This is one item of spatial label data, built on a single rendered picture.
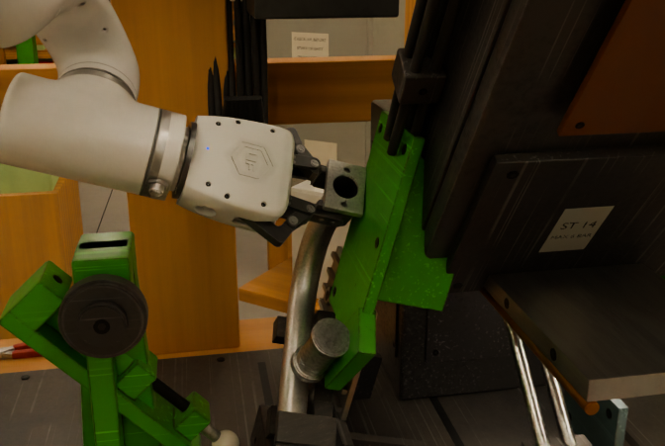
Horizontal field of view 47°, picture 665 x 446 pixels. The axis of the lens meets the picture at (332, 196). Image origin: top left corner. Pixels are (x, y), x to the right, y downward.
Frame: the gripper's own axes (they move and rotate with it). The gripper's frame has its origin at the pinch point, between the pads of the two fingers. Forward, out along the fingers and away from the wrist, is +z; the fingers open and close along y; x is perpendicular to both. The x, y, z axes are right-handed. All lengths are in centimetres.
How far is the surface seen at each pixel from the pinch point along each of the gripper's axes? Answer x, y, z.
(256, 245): 282, 129, 59
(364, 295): -3.3, -11.3, 2.6
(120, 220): 336, 153, -7
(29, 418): 34.7, -18.8, -23.6
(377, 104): 9.1, 20.3, 8.3
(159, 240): 32.2, 6.0, -12.9
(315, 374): 4.6, -16.9, 1.2
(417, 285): -4.3, -9.7, 7.5
